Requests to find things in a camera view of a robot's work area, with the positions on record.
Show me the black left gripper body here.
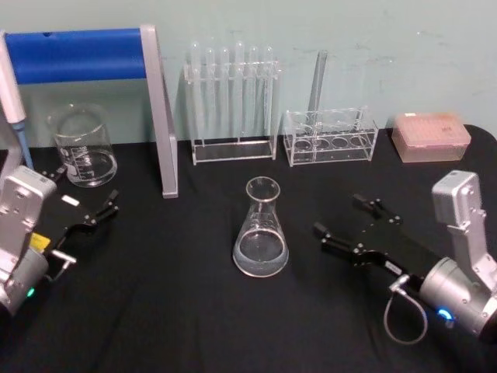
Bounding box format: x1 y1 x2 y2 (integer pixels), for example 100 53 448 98
32 183 95 256

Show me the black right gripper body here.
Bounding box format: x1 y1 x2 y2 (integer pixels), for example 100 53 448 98
350 219 444 281

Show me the clear glass beaker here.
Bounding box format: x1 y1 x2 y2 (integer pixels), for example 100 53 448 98
46 103 119 190

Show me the clear glass conical flask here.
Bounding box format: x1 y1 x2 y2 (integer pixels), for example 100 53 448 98
232 176 290 278

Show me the low clear acrylic tube rack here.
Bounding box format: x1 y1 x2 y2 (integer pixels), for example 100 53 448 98
282 105 380 168

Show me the white and blue pipette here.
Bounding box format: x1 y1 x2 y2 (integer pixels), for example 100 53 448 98
0 32 35 169

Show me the pink pipette tip box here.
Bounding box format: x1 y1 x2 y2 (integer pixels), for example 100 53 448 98
391 111 473 164

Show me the blue and grey pipette stand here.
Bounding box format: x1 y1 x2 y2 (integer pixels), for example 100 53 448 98
0 24 180 200

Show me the black table cloth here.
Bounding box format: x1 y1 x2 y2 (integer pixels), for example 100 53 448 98
0 124 497 373

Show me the tall clear acrylic tube rack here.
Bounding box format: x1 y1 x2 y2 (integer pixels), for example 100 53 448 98
182 58 284 166

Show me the long clear glass tube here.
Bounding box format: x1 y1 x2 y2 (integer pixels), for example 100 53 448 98
308 50 331 129

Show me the clear plastic test tube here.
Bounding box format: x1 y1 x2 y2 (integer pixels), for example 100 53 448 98
248 45 260 145
218 46 231 145
204 47 217 145
262 45 275 145
189 40 202 145
234 40 247 145

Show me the right gripper cable with plug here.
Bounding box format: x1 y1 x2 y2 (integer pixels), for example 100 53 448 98
383 273 425 345

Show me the gripper cable with plug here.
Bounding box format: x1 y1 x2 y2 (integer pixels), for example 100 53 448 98
43 249 78 282
383 273 425 345

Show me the left gripper cable with plug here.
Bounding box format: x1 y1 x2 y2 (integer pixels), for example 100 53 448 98
43 249 78 282

